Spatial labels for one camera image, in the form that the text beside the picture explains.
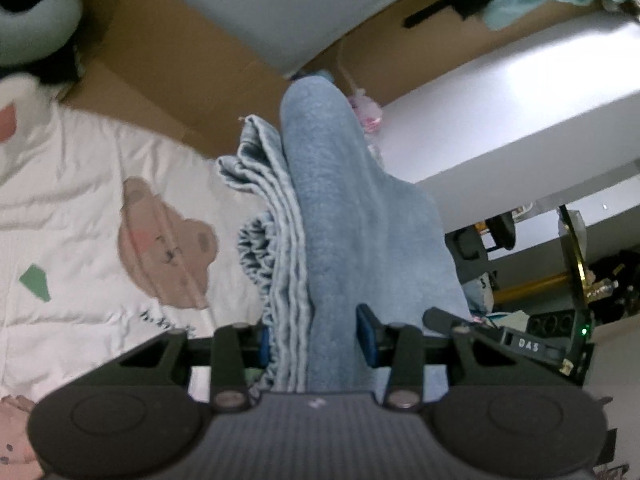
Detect printed plastic bag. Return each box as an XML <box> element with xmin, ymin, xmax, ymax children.
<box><xmin>347</xmin><ymin>87</ymin><xmax>386</xmax><ymax>133</ymax></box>

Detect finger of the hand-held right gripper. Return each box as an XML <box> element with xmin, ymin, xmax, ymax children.
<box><xmin>422</xmin><ymin>307</ymin><xmax>503</xmax><ymax>342</ymax></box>

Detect blue denim pants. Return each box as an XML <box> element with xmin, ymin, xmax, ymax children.
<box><xmin>216</xmin><ymin>76</ymin><xmax>473</xmax><ymax>393</ymax></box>

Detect gold metal rack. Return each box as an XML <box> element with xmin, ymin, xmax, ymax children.
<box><xmin>495</xmin><ymin>205</ymin><xmax>594</xmax><ymax>306</ymax></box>

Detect white printed bedsheet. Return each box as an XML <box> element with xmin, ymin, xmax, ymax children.
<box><xmin>0</xmin><ymin>75</ymin><xmax>281</xmax><ymax>480</ymax></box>

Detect black strap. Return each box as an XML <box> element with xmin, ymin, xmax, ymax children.
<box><xmin>404</xmin><ymin>0</ymin><xmax>471</xmax><ymax>30</ymax></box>

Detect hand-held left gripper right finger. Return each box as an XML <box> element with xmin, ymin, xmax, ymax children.
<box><xmin>356</xmin><ymin>305</ymin><xmax>551</xmax><ymax>413</ymax></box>

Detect black power strip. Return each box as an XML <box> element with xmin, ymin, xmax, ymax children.
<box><xmin>527</xmin><ymin>310</ymin><xmax>577</xmax><ymax>339</ymax></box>

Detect black office chair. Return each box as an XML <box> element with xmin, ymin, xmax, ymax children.
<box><xmin>447</xmin><ymin>212</ymin><xmax>518</xmax><ymax>266</ymax></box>

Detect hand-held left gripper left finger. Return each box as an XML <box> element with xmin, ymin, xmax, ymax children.
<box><xmin>117</xmin><ymin>324</ymin><xmax>271</xmax><ymax>413</ymax></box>

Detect flat cardboard sheet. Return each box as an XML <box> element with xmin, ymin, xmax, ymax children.
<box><xmin>60</xmin><ymin>0</ymin><xmax>296</xmax><ymax>161</ymax></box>

